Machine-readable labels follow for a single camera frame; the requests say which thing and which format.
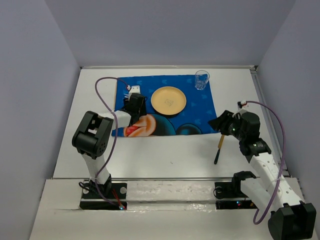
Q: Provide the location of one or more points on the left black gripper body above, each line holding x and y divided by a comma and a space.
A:
141, 111

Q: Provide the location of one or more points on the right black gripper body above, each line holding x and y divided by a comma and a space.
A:
233, 122

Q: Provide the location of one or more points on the blue cartoon placemat cloth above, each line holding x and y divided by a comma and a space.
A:
192, 120

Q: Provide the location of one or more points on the tan round plate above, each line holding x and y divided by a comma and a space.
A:
168, 100

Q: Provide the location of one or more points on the clear drinking glass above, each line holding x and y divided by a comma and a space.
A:
201, 79

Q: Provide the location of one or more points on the gold fork dark handle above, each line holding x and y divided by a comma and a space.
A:
126, 96

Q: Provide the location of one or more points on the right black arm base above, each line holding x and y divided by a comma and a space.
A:
228, 198

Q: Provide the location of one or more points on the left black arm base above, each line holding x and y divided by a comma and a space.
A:
114, 199

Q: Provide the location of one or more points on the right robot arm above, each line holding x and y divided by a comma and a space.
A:
289, 217

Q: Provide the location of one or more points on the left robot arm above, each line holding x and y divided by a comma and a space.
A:
96, 137

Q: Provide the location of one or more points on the gold knife dark handle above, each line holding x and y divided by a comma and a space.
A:
219, 149

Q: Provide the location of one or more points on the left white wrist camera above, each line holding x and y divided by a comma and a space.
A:
134, 89

